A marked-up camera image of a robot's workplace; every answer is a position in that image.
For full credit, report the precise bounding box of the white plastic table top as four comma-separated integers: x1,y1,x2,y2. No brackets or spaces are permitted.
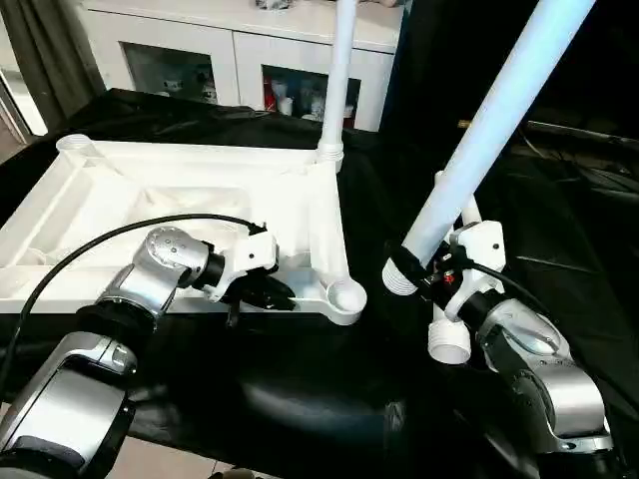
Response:
0,133,367,327

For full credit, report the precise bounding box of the white plastic table leg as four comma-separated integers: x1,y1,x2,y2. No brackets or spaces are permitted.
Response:
382,0,597,296
461,198,482,229
316,0,358,166
427,172,472,366

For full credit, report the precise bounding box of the black plastic mat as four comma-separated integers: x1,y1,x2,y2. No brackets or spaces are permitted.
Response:
0,88,639,479

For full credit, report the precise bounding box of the black low bench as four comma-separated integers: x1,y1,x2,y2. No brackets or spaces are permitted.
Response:
519,118,639,151

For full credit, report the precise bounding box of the white glass-door cabinet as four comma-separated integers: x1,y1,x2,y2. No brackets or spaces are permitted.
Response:
80,0,402,133

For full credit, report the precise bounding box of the grey curtain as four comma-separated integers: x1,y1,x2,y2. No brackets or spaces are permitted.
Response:
0,0,106,136

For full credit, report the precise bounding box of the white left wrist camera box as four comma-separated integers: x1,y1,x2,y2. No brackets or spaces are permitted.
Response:
215,230,281,300

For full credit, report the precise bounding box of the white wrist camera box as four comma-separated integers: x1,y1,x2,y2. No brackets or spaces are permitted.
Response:
215,230,281,300
439,222,507,320

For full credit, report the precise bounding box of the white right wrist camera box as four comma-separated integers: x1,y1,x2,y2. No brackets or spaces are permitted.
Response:
439,222,507,320

